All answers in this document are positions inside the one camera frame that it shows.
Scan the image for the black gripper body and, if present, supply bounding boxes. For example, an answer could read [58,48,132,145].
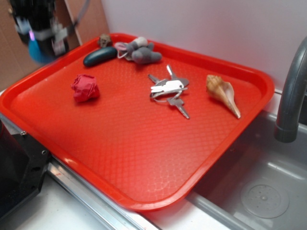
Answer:
[9,0,69,56]

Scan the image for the blue textured ball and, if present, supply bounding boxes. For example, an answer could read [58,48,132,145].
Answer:
[28,40,56,64]

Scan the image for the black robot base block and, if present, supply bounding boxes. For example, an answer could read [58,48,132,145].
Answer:
[0,122,51,220]

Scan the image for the crumpled red paper ball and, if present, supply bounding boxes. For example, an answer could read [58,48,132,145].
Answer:
[71,74,100,103]

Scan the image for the brown cardboard panel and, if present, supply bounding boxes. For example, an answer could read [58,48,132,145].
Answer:
[0,0,109,91]

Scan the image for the small brown rock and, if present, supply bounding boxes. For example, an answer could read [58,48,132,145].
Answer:
[97,34,113,48]

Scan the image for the dark teal oblong stone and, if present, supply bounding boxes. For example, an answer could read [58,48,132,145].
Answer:
[83,46,118,67]

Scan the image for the grey plush mouse toy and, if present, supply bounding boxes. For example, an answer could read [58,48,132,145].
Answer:
[114,37,162,64]

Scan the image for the bunch of silver keys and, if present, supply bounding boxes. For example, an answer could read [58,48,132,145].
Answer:
[148,65,190,119]

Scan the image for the red plastic tray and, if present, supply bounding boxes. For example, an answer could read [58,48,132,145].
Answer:
[0,39,274,212]

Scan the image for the tan spiral seashell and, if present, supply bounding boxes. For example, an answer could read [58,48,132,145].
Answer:
[206,75,241,119]

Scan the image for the grey sink faucet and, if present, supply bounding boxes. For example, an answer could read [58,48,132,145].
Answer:
[274,39,307,143]

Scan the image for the grey plastic sink basin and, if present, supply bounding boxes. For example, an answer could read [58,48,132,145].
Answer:
[188,112,307,230]

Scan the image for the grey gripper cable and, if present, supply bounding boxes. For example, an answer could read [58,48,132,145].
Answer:
[66,0,92,33]

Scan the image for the metal rail strip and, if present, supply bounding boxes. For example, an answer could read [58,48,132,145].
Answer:
[0,112,154,230]

